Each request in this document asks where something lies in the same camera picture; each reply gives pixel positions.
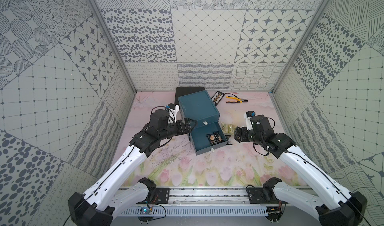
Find black bit tray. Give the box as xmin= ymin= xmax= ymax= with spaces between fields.
xmin=211 ymin=91 xmax=225 ymax=106

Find green cookie packet two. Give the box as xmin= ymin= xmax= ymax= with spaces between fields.
xmin=227 ymin=124 xmax=236 ymax=135

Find teal drawer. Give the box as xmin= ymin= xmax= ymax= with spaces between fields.
xmin=190 ymin=122 xmax=229 ymax=156

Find green cookie packet one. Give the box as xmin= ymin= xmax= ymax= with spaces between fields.
xmin=221 ymin=123 xmax=231 ymax=134

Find black case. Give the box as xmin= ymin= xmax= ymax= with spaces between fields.
xmin=175 ymin=86 xmax=205 ymax=105

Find teal drawer cabinet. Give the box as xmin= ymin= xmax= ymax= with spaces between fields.
xmin=178 ymin=89 xmax=222 ymax=143

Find black cookie packet four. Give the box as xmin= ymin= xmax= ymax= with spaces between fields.
xmin=213 ymin=132 xmax=223 ymax=144

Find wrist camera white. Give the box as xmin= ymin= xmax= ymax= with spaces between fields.
xmin=244 ymin=111 xmax=255 ymax=131
xmin=166 ymin=103 xmax=180 ymax=122

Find aluminium rail frame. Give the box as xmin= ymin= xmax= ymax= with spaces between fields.
xmin=86 ymin=177 xmax=334 ymax=209

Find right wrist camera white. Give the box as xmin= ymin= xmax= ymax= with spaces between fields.
xmin=244 ymin=111 xmax=255 ymax=131

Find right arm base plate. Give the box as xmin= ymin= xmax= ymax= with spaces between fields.
xmin=246 ymin=186 xmax=286 ymax=204

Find yellow handled pliers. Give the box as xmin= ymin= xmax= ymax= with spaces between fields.
xmin=226 ymin=96 xmax=249 ymax=104

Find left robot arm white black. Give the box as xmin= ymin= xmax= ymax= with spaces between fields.
xmin=68 ymin=106 xmax=198 ymax=226

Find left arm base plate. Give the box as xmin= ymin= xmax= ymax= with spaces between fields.
xmin=137 ymin=188 xmax=170 ymax=205

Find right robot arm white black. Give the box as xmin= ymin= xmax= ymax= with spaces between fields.
xmin=235 ymin=111 xmax=368 ymax=226

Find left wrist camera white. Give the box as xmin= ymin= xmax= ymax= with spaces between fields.
xmin=166 ymin=103 xmax=180 ymax=122

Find black cookie packet three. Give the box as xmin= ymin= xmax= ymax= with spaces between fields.
xmin=207 ymin=134 xmax=217 ymax=146

